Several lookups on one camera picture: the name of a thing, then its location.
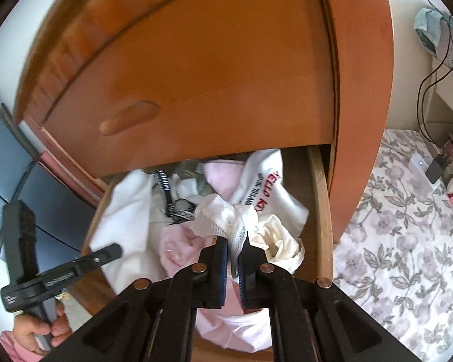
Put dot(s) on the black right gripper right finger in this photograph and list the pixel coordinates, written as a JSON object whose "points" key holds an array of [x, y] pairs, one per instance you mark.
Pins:
{"points": [[251, 291]]}

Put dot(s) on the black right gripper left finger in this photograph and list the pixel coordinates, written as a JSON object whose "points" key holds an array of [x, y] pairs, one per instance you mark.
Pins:
{"points": [[211, 285]]}

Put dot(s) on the cream lace garment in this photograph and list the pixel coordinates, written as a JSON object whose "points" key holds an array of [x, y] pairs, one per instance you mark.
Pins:
{"points": [[238, 223]]}

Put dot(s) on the person's left hand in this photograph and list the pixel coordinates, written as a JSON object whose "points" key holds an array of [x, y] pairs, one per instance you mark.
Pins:
{"points": [[27, 328]]}

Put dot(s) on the pink garment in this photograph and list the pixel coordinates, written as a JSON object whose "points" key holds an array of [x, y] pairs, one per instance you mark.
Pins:
{"points": [[229, 327]]}

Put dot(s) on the open lower wooden drawer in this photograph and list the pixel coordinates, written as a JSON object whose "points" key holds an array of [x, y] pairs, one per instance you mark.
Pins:
{"points": [[306, 180]]}

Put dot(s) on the pink sleeve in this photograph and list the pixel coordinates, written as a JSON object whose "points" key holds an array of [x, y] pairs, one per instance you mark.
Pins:
{"points": [[15, 351]]}

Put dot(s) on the black white printed band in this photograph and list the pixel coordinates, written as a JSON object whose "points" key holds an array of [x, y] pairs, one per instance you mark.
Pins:
{"points": [[179, 210]]}

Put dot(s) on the dark blue panel board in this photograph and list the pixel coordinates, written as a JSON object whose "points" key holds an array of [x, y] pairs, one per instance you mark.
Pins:
{"points": [[61, 217]]}

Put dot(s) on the white sock red lettering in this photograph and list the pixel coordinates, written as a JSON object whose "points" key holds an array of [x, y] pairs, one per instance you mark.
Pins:
{"points": [[261, 186]]}

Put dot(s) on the white folded garment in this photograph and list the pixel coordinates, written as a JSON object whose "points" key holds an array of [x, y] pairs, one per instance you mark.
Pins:
{"points": [[133, 219]]}

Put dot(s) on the floral purple bedsheet mattress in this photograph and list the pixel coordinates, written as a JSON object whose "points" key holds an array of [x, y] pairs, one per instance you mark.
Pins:
{"points": [[395, 258]]}

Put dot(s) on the white small device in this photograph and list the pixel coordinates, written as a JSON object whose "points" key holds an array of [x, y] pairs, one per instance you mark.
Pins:
{"points": [[418, 167]]}

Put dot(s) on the black power adapter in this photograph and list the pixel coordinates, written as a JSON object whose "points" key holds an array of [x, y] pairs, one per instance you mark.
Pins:
{"points": [[436, 168]]}

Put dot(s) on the closed upper wooden drawer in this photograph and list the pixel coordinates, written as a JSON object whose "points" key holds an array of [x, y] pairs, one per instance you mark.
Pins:
{"points": [[198, 78]]}

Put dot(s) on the wooden nightstand cabinet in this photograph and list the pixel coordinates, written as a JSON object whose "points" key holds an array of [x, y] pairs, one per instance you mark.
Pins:
{"points": [[361, 38]]}

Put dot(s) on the teal plastic bag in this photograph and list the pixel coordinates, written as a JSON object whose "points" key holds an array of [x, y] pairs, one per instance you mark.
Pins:
{"points": [[427, 26]]}

